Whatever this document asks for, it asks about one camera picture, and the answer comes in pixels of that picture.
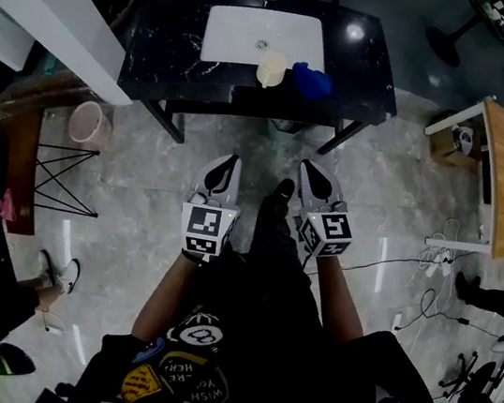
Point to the round black pedestal table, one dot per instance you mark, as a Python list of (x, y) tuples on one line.
[(443, 43)]

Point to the black green glossy bag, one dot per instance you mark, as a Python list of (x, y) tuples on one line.
[(16, 360)]

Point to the open cardboard box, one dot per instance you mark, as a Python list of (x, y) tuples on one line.
[(445, 148)]

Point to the blue cloth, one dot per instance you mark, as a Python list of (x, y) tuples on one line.
[(313, 82)]

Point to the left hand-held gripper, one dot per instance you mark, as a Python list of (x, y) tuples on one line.
[(207, 231)]

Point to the person's left forearm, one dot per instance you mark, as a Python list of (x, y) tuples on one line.
[(165, 298)]

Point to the person's right forearm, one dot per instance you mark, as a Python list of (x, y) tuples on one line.
[(340, 300)]

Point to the white sink basin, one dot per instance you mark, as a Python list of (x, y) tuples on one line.
[(240, 35)]

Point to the cream cup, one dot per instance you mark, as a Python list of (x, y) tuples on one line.
[(272, 70)]

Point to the white power strip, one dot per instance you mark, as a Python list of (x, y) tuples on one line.
[(436, 264)]

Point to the black marble sink table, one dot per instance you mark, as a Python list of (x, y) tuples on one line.
[(167, 49)]

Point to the pink soft item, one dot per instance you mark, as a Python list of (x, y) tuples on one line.
[(8, 204)]

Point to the person's black printed shirt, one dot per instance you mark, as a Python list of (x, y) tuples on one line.
[(280, 380)]

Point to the pink waste bin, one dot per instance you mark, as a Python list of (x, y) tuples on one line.
[(86, 122)]

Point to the person's black shoe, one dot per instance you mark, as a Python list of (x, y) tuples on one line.
[(279, 195)]

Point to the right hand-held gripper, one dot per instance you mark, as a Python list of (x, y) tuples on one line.
[(328, 231)]

